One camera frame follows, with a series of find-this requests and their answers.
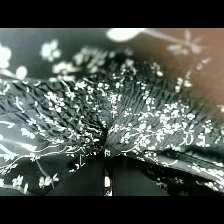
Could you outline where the black floral garment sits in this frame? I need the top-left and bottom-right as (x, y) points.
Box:
(0, 27), (224, 197)

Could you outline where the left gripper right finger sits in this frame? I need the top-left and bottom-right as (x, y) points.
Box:
(111, 155), (170, 197)

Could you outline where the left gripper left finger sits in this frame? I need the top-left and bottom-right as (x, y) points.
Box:
(46, 153), (106, 197)

